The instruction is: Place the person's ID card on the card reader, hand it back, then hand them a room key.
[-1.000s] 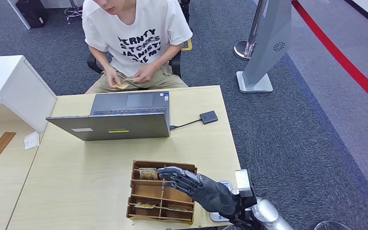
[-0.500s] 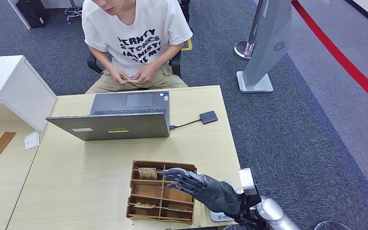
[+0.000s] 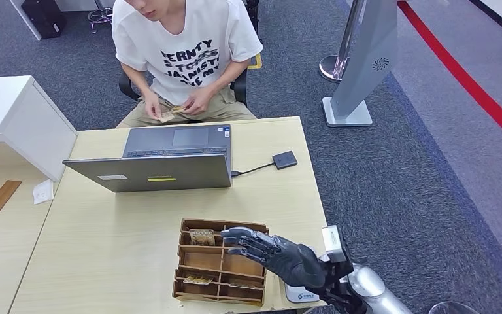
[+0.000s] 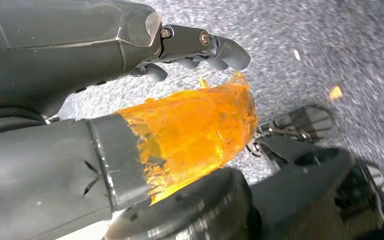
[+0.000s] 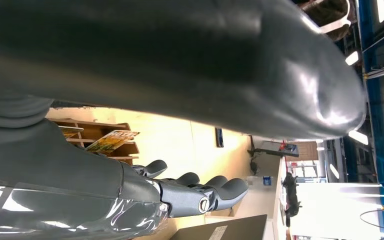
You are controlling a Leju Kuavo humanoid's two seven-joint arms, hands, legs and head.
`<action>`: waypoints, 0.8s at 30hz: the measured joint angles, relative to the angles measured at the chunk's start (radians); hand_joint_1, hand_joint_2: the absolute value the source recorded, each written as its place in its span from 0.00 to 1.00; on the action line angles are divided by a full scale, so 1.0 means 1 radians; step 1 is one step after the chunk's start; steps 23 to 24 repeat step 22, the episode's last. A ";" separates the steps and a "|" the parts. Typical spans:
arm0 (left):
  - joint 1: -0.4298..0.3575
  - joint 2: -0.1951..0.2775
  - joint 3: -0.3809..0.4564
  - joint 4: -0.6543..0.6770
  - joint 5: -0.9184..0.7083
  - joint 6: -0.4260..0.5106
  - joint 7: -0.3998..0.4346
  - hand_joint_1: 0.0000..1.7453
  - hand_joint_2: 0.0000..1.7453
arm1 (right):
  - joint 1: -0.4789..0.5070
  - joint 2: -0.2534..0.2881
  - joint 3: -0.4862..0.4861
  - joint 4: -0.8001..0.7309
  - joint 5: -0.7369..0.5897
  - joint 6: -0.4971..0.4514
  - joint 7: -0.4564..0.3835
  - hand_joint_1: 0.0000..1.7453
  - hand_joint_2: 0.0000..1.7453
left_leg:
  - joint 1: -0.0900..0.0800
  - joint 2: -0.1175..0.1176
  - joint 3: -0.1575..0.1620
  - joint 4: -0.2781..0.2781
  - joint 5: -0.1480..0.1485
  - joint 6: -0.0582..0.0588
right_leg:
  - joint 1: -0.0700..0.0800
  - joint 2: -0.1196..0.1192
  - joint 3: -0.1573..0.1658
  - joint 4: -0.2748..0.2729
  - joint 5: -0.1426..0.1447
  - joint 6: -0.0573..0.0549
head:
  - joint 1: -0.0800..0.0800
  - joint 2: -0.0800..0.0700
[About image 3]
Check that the white card reader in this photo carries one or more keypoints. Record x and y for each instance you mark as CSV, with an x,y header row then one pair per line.
x,y
303,296

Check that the brown wooden strip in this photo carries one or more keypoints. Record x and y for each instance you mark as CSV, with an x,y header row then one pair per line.
x,y
4,196

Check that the round clear bin rim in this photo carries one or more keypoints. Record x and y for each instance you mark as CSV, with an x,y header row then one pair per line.
x,y
452,307

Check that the wooden card organizer box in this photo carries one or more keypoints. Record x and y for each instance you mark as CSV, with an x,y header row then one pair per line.
x,y
199,262

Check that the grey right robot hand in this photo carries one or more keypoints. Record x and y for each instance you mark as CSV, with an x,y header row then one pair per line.
x,y
292,264

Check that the white paper slip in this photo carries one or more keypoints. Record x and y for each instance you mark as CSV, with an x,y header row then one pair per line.
x,y
43,192

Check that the person's right hand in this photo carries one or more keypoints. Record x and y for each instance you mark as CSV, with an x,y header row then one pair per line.
x,y
154,106

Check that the person's left forearm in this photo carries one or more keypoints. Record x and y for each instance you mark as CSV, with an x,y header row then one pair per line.
x,y
229,76

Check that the black office chair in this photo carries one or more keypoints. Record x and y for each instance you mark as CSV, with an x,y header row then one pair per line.
x,y
125,86

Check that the chrome stanchion post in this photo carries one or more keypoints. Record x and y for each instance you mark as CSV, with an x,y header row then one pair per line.
x,y
331,68

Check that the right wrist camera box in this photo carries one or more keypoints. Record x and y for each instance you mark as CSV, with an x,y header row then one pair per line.
x,y
334,242

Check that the black computer tower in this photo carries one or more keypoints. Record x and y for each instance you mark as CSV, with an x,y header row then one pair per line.
x,y
45,16

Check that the grey laptop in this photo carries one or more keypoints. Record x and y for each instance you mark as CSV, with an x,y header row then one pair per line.
x,y
147,173

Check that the person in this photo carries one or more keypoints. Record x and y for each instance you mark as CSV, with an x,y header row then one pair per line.
x,y
190,47

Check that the white desk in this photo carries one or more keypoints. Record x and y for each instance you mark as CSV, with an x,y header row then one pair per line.
x,y
26,19

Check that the grey kiosk stand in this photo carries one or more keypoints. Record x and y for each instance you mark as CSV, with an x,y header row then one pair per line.
x,y
363,65

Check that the chrome stool base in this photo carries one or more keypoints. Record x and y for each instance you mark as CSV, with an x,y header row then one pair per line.
x,y
100,16

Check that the person's left hand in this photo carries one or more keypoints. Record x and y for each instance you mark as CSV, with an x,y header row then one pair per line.
x,y
199,100

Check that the small black square device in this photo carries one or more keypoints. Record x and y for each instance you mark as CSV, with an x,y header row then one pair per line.
x,y
284,160

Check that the white cabinet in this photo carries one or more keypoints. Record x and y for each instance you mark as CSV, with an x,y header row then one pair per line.
x,y
17,113

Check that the person's right forearm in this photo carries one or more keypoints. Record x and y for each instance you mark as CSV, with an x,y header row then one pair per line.
x,y
138,80

